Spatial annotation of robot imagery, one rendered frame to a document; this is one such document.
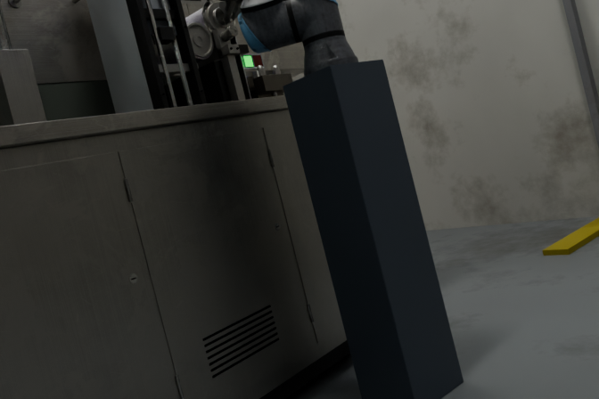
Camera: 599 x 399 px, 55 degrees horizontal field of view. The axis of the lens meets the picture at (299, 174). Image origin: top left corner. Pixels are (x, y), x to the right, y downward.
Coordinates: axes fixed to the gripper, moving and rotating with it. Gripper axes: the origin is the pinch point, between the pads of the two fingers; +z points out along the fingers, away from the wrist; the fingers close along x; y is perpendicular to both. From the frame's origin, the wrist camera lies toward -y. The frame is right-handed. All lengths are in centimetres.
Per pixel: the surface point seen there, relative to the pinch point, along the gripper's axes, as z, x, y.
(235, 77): 12.9, 4.7, -16.1
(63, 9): 18, 40, 36
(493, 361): 30, -5, -135
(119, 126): 4, 69, -44
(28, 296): 26, 97, -66
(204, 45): 8.3, 10.7, -3.1
